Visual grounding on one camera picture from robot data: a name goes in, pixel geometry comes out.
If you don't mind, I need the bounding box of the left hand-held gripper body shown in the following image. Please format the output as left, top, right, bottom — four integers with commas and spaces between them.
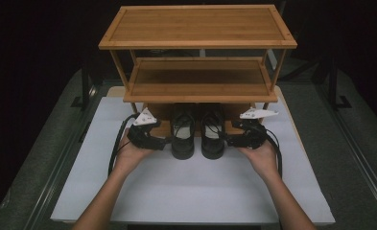
126, 106, 169, 151

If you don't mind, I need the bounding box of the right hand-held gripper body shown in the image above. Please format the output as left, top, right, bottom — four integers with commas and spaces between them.
231, 107, 279, 150

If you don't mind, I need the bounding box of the black leather lace-up shoe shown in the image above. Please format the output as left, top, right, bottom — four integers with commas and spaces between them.
170, 102, 197, 161
199, 102, 226, 161

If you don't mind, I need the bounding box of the wooden three-tier shoe rack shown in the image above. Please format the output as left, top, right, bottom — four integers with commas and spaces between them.
98, 4, 298, 138

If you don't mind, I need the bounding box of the person's left hand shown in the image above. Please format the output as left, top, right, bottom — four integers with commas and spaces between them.
113, 127, 155, 178

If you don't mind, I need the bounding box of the person's right hand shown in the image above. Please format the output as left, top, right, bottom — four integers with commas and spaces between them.
238, 139, 282, 182

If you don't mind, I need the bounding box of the white foam mat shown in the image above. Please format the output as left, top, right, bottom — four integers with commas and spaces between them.
50, 95, 337, 225

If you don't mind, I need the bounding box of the black metal stand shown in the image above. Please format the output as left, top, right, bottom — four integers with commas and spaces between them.
327, 58, 353, 111
70, 58, 98, 111

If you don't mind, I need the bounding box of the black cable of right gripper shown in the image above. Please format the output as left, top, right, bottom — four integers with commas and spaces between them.
265, 126, 284, 179

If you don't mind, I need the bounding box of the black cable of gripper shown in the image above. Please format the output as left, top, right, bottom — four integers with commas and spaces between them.
107, 112, 141, 177
265, 126, 284, 179

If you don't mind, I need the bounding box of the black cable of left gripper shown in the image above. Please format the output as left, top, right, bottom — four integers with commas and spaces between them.
107, 112, 141, 177

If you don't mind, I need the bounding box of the aluminium frame rail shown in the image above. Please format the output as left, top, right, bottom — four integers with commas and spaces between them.
22, 85, 113, 230
315, 84, 377, 219

